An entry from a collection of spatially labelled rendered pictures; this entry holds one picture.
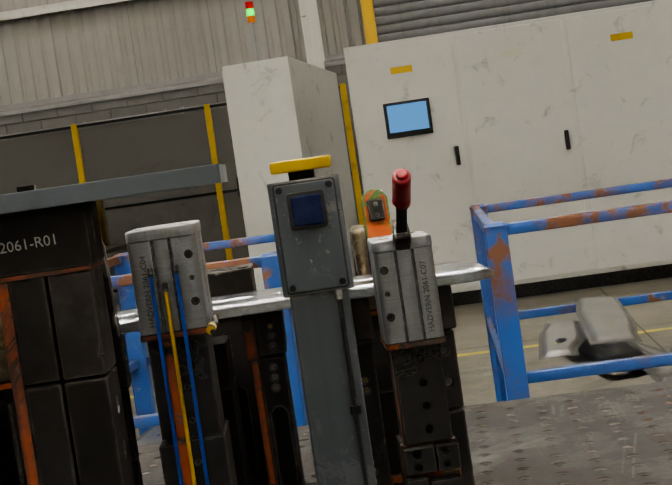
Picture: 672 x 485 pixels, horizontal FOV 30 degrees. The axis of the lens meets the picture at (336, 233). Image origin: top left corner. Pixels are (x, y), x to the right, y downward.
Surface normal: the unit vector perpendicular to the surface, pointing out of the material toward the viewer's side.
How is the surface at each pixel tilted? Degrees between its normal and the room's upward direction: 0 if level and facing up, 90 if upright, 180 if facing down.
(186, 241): 90
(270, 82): 90
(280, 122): 90
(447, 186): 90
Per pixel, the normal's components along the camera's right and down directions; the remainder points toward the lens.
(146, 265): 0.04, 0.04
